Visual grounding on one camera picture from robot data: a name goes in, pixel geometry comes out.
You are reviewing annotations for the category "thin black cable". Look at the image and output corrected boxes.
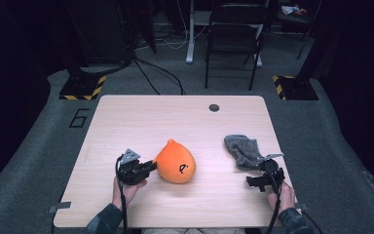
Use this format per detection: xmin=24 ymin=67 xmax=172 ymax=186
xmin=301 ymin=210 xmax=324 ymax=234

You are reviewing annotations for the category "dark curtain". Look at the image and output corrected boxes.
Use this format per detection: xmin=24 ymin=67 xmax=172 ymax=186
xmin=0 ymin=0 xmax=52 ymax=193
xmin=305 ymin=0 xmax=374 ymax=206

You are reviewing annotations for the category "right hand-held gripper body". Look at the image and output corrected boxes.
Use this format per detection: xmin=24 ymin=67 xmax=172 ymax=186
xmin=258 ymin=152 xmax=286 ymax=194

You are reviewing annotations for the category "right hand-held gripper black cable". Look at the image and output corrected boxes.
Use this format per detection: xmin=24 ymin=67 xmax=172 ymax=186
xmin=264 ymin=169 xmax=283 ymax=234

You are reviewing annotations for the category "left hand-held gripper black cable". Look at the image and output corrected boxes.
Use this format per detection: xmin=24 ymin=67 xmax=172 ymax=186
xmin=115 ymin=155 xmax=130 ymax=234

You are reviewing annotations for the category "black stand base striped edge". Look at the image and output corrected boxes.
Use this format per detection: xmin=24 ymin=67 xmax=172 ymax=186
xmin=58 ymin=75 xmax=107 ymax=101
xmin=272 ymin=75 xmax=319 ymax=101

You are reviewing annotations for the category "white desk leg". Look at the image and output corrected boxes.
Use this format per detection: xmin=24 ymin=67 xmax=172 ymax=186
xmin=185 ymin=0 xmax=197 ymax=64

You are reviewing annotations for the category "person's right hand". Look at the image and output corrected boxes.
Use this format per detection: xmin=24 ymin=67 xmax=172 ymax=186
xmin=267 ymin=180 xmax=296 ymax=215

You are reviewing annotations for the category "orange plush toy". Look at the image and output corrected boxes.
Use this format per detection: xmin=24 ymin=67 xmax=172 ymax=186
xmin=153 ymin=138 xmax=197 ymax=185

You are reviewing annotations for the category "white and orange object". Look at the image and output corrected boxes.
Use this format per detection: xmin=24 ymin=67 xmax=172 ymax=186
xmin=280 ymin=4 xmax=308 ymax=17

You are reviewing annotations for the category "hand-held gripper black cable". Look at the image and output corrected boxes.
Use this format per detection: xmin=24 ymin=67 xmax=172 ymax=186
xmin=264 ymin=169 xmax=283 ymax=234
xmin=115 ymin=155 xmax=130 ymax=234

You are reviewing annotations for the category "person's left hand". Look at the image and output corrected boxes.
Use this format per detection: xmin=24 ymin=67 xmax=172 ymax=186
xmin=111 ymin=176 xmax=148 ymax=212

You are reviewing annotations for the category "grey fuzzy cloth hat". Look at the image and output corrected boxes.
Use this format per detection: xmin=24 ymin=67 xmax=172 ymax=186
xmin=223 ymin=134 xmax=267 ymax=172

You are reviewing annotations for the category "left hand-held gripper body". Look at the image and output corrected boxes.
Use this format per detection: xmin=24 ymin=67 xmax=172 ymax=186
xmin=116 ymin=148 xmax=145 ymax=185

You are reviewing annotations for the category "black equipment cabinet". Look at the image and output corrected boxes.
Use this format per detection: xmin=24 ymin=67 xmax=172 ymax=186
xmin=67 ymin=0 xmax=134 ymax=66

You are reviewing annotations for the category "black floor cable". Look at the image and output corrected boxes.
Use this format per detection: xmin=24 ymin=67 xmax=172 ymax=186
xmin=135 ymin=58 xmax=186 ymax=96
xmin=132 ymin=58 xmax=161 ymax=96

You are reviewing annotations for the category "black folding chair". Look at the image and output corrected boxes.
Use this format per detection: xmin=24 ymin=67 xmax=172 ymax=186
xmin=204 ymin=3 xmax=267 ymax=92

